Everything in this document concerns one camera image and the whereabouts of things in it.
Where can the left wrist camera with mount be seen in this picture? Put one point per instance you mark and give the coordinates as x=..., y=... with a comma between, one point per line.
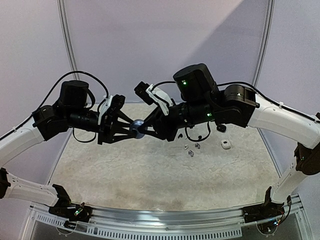
x=109, y=107

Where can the aluminium front rail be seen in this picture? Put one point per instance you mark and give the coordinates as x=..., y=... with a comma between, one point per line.
x=124, y=224

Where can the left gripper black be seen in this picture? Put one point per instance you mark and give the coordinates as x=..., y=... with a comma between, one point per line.
x=107, y=128

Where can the black earbud charging case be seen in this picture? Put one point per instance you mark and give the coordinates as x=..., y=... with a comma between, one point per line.
x=221, y=128

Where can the right aluminium frame post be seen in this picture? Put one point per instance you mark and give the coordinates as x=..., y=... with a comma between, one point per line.
x=258, y=69

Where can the blue-grey earbud charging case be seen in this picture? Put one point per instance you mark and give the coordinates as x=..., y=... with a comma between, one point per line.
x=134, y=128

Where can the aluminium frame post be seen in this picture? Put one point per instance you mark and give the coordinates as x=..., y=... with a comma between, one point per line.
x=258, y=69
x=62, y=10

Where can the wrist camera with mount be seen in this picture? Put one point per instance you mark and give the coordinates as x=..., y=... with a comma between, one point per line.
x=109, y=107
x=152, y=94

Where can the silver earbud lower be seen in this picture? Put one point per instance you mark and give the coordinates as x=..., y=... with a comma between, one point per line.
x=191, y=153

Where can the white earbud charging case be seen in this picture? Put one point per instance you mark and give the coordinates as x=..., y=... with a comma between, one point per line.
x=225, y=144

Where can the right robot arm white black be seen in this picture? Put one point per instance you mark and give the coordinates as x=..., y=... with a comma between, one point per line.
x=240, y=104

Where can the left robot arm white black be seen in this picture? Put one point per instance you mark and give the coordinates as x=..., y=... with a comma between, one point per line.
x=70, y=111

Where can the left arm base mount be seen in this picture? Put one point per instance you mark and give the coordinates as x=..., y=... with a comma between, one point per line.
x=66, y=209

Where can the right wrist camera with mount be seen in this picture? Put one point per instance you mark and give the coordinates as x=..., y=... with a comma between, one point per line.
x=152, y=94

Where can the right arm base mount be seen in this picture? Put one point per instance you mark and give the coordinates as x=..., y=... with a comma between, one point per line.
x=273, y=212

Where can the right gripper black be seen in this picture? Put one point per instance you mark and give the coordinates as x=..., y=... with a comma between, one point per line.
x=163, y=125

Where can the left aluminium frame post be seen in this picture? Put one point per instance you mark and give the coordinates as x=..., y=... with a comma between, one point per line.
x=62, y=10

